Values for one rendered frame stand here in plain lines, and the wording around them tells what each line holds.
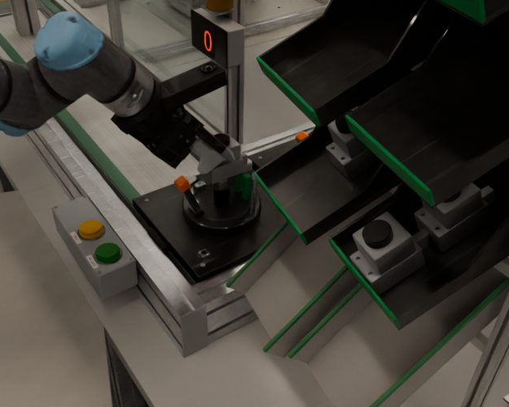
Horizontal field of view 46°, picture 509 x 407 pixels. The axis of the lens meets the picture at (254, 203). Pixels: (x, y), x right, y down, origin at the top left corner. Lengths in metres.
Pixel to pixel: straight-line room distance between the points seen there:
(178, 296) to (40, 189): 0.53
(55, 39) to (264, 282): 0.44
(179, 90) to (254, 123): 0.67
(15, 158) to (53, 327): 0.53
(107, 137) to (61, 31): 0.65
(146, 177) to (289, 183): 0.55
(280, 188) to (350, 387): 0.27
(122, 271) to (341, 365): 0.41
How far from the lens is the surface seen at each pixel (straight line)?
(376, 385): 0.78
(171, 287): 0.97
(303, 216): 0.73
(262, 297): 0.89
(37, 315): 1.11
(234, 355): 1.01
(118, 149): 1.36
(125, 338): 1.04
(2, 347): 1.08
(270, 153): 1.24
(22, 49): 1.88
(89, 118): 1.49
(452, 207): 0.63
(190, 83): 0.90
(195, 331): 0.97
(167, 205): 1.11
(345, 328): 0.82
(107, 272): 1.01
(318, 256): 0.85
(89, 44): 0.79
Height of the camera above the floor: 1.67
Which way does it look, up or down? 39 degrees down
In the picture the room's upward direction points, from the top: 2 degrees clockwise
